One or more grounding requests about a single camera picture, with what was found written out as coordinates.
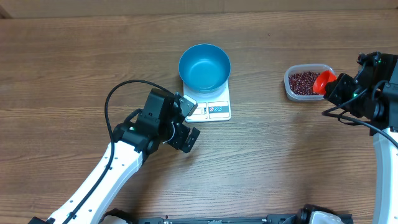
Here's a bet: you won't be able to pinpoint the blue metal bowl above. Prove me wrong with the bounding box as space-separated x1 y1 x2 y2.
178 44 232 93

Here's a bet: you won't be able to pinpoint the clear plastic food container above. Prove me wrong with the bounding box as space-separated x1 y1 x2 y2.
284 63 335 102

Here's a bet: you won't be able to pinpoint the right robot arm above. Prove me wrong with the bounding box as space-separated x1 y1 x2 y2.
322 51 397 223

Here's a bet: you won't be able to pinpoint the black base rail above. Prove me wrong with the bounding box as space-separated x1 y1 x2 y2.
99 203 354 224

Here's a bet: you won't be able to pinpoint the white digital kitchen scale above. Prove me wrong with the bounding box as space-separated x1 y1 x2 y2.
183 82 231 123

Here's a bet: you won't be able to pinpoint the red scoop with blue handle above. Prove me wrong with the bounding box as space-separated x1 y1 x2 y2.
313 70 336 95

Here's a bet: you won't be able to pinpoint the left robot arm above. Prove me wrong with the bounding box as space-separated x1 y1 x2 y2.
45 88 200 223

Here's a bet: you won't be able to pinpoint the red adzuki beans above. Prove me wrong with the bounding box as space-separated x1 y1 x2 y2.
288 71 320 95

